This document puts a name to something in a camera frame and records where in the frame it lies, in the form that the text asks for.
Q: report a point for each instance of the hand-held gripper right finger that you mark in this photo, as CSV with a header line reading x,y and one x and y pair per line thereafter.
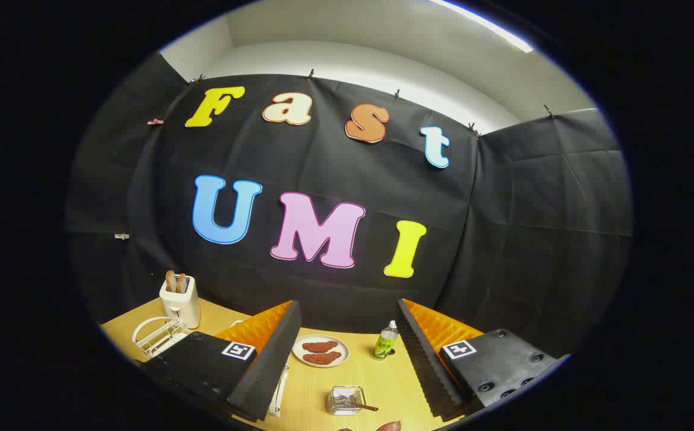
x,y
428,359

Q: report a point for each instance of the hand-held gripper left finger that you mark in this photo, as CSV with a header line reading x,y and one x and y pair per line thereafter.
x,y
275,359

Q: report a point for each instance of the white plate with meat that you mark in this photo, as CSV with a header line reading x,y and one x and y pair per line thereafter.
x,y
341,347

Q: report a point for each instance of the green tea bottle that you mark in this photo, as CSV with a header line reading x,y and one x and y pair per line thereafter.
x,y
384,344

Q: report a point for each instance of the brown meat patty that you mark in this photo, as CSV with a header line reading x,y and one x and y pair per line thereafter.
x,y
320,346
323,358

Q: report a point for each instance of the white toaster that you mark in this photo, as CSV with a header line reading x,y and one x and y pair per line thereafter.
x,y
182,308

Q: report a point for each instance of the toast slice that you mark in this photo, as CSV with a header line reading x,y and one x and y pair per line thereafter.
x,y
170,281
181,284

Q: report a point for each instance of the black backdrop cloth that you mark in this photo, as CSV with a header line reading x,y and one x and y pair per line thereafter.
x,y
502,209

